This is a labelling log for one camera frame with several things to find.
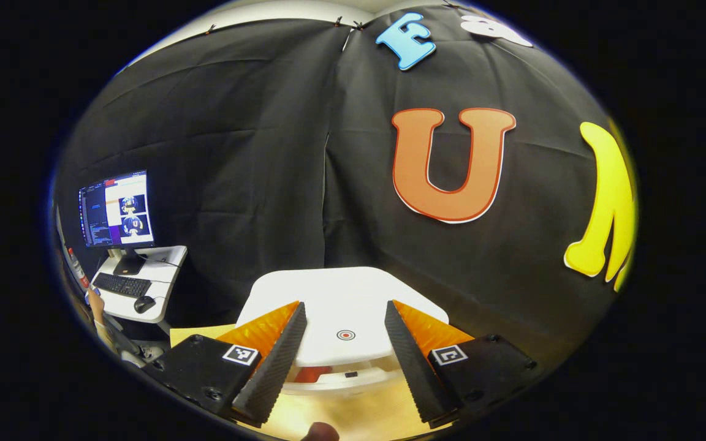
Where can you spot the white computer desk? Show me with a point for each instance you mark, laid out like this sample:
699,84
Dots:
166,257

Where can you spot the computer monitor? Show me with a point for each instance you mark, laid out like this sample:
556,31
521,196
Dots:
117,208

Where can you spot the red pop can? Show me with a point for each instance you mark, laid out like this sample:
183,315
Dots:
313,374

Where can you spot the black keyboard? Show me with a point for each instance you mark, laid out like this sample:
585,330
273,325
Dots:
121,285

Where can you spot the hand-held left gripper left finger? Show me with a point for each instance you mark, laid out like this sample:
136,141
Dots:
273,367

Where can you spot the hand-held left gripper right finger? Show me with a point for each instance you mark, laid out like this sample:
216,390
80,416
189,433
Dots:
411,367

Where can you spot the white desktop garbage bin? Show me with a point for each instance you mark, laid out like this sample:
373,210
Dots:
341,294

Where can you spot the black computer mouse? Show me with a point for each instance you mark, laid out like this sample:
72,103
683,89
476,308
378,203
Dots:
144,304

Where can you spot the black backdrop cloth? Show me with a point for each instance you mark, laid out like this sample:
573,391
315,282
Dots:
236,122

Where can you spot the wooden desktop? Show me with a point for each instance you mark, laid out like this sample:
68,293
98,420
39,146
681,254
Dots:
353,413

